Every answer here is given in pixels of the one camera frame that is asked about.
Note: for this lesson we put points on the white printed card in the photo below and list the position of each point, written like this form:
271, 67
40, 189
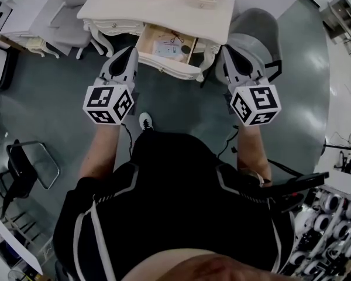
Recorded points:
166, 47

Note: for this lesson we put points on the black round object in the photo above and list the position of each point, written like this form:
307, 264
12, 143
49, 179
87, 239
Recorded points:
185, 49

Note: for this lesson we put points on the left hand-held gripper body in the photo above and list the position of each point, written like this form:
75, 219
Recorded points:
105, 98

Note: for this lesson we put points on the person's white shoe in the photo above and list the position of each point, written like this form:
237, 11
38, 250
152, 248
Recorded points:
146, 121

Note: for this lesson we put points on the wooden drawer white front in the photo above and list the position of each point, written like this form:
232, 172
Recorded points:
169, 66

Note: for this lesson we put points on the person's left forearm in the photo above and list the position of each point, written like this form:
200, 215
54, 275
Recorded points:
102, 148

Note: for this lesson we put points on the grey metal shelf rack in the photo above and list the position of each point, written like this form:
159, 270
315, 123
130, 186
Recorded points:
343, 22

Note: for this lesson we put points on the white flat board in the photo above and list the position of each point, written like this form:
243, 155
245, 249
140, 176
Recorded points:
14, 241

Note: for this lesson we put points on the white padded stool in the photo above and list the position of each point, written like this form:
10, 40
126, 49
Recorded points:
68, 28

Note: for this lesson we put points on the person's black clothing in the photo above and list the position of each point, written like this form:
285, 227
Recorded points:
169, 200

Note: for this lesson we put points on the white dressing table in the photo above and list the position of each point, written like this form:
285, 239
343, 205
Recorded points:
152, 10

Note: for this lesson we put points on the person's right forearm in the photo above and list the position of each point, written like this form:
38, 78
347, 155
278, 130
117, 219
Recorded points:
253, 148

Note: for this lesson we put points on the pile of white headsets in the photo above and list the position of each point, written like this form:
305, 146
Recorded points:
330, 233

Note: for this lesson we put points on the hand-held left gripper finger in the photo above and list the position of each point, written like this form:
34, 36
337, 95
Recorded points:
134, 64
109, 64

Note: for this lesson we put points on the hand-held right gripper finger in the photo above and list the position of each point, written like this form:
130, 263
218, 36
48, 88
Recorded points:
225, 66
251, 64

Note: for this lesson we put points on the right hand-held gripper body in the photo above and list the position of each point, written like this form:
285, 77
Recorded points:
257, 104

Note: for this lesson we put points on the black metal frame chair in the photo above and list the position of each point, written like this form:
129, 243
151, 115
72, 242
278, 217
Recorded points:
20, 165

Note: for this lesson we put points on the white carved bench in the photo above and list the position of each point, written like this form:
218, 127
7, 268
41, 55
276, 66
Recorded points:
41, 44

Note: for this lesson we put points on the grey upholstered chair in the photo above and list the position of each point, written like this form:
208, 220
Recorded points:
251, 28

